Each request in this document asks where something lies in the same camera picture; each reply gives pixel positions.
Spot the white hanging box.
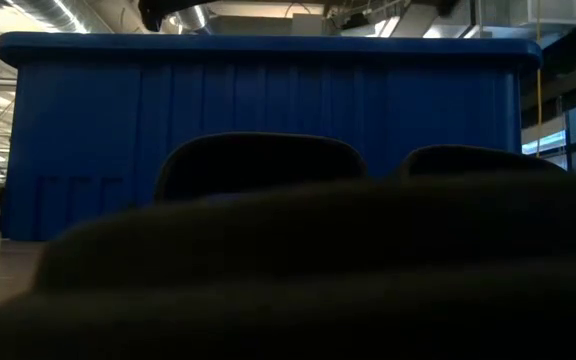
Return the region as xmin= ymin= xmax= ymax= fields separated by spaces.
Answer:
xmin=510 ymin=0 xmax=576 ymax=27

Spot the yellow hanging cable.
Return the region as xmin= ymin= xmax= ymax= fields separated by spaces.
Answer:
xmin=535 ymin=0 xmax=543 ymax=157

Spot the blue plastic bin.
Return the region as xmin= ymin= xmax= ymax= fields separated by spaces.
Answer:
xmin=0 ymin=31 xmax=544 ymax=243

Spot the silver ventilation duct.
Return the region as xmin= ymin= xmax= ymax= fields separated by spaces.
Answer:
xmin=10 ymin=0 xmax=89 ymax=35
xmin=175 ymin=4 xmax=214 ymax=35

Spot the black rubber slide sandal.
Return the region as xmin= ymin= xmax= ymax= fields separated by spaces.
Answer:
xmin=0 ymin=132 xmax=576 ymax=360

